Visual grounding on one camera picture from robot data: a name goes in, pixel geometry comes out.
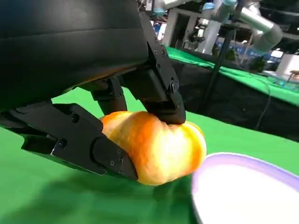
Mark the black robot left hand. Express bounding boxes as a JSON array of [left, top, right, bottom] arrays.
[[0, 0, 187, 182]]

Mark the orange white toy bread roll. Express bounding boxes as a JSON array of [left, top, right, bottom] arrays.
[[100, 111, 207, 186]]

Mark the black stand pole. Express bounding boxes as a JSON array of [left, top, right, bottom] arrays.
[[197, 0, 245, 115]]

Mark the black table skirt cloth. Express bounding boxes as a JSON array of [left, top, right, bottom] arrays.
[[169, 57, 299, 142]]

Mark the green cloth on neighbouring table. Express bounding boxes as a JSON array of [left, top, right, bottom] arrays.
[[167, 46, 299, 105]]

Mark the lilac plate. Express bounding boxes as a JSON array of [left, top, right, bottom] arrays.
[[191, 152, 299, 224]]

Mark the thin grey hanging cable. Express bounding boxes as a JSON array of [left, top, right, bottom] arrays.
[[256, 79, 271, 131]]

